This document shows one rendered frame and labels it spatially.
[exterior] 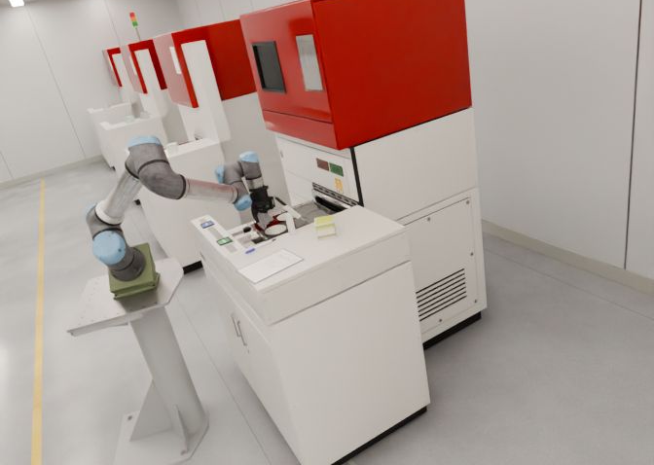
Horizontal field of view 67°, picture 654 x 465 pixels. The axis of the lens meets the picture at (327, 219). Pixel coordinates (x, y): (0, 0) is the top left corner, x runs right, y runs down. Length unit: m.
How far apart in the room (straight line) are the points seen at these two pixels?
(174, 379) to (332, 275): 1.04
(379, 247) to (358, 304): 0.23
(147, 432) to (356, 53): 2.04
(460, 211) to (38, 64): 8.35
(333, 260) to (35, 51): 8.55
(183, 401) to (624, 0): 2.82
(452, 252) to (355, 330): 0.86
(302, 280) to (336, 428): 0.69
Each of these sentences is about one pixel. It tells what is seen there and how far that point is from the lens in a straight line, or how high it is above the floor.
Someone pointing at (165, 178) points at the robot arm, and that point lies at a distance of 1.81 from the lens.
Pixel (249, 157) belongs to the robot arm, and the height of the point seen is 1.26.
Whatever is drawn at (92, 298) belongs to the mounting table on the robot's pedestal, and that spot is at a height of 0.82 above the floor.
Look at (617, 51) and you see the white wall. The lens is 2.95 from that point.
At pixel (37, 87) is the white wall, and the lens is 9.88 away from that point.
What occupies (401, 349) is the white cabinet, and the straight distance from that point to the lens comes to 2.12.
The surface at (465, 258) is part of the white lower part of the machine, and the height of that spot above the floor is 0.45.
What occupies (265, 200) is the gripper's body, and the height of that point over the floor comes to 1.05.
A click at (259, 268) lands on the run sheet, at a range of 1.79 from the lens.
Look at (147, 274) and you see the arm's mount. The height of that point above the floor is 0.88.
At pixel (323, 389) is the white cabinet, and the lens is 1.99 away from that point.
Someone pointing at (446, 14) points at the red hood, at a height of 1.65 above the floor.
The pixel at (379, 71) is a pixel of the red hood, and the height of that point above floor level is 1.49.
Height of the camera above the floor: 1.77
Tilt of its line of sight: 23 degrees down
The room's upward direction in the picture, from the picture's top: 11 degrees counter-clockwise
